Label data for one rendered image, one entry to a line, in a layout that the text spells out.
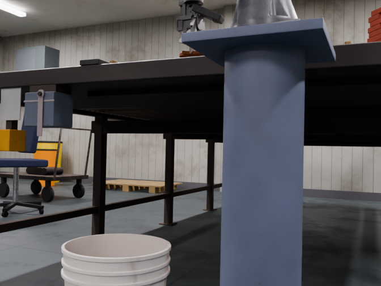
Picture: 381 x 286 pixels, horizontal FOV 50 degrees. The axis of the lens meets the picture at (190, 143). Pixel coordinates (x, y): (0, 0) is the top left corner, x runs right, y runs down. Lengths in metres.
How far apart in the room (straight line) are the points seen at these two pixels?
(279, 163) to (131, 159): 6.68
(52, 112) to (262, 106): 0.86
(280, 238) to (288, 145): 0.18
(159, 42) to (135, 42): 0.50
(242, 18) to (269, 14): 0.05
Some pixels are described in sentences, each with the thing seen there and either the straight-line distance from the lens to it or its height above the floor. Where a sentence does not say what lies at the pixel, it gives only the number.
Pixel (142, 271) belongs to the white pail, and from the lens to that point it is 1.07.
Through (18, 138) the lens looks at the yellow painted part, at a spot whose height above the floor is 0.67.
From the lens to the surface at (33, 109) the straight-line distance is 1.53.
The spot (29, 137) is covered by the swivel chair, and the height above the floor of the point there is 0.74.
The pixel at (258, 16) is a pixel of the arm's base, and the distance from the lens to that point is 0.85.
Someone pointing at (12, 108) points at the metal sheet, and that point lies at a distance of 1.64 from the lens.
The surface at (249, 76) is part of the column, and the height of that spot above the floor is 0.78.
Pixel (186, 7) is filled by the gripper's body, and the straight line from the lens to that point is 1.53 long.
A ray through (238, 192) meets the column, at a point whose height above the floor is 0.56.
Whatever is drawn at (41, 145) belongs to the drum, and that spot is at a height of 0.68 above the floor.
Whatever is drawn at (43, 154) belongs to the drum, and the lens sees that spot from 7.16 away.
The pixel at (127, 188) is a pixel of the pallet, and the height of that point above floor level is 0.05.
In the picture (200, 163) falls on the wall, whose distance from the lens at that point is 6.80.
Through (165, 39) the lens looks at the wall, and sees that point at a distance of 7.38.
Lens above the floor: 0.63
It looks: 1 degrees up
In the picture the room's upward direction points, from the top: 1 degrees clockwise
